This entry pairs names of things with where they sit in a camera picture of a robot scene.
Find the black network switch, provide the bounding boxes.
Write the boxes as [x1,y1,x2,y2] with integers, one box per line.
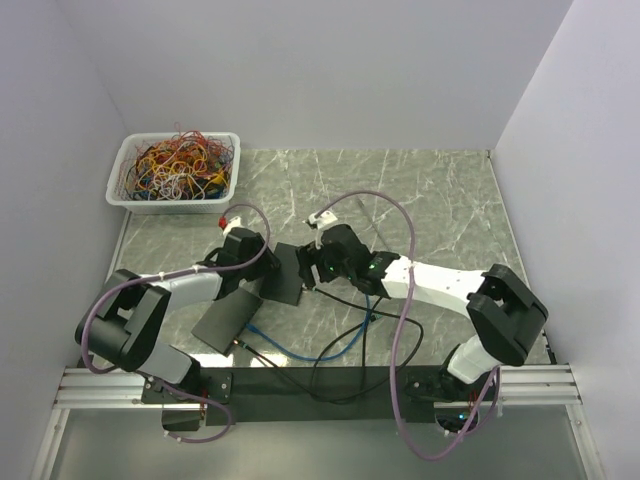
[259,242,303,306]
[191,288,263,357]

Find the black ethernet cable short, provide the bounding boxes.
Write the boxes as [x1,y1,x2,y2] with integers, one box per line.
[309,288,385,405]

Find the black ethernet cable long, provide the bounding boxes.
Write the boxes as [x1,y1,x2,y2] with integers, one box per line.
[234,319,426,404]

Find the blue ethernet cable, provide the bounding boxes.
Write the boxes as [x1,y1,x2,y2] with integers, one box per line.
[243,294,377,362]

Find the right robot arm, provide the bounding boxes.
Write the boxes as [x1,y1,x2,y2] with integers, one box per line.
[296,224,548,401]

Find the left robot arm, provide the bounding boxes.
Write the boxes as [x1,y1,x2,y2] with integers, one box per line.
[75,227,281,402]

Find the white plastic basket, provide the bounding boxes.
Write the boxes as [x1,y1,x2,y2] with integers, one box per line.
[105,130,241,215]

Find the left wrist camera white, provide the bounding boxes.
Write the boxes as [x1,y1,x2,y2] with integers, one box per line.
[218,216,244,238]

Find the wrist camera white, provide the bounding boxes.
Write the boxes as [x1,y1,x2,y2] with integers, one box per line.
[306,210,338,249]
[218,216,244,238]

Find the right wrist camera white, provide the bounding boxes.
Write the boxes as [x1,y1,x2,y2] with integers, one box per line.
[306,210,338,249]

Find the tangled colourful wires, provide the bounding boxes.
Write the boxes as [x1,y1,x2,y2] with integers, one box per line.
[124,121,236,202]

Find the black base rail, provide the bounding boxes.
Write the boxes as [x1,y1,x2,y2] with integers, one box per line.
[199,364,501,427]

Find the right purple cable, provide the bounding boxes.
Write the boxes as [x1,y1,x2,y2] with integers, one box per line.
[314,190,501,461]

